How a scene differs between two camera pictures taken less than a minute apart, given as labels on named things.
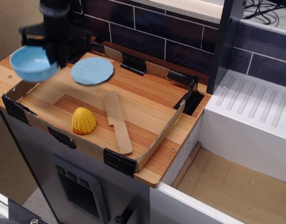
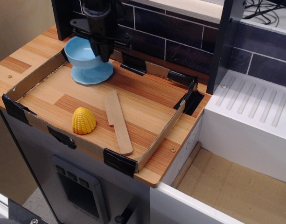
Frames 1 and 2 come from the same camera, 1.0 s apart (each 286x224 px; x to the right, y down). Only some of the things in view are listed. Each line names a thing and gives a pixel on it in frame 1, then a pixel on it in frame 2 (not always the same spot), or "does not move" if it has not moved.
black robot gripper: (61, 40) → (98, 29)
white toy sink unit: (235, 167) does not move
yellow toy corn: (83, 121) does not move
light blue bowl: (31, 63) → (80, 52)
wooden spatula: (116, 119) does not move
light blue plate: (92, 70) does not move
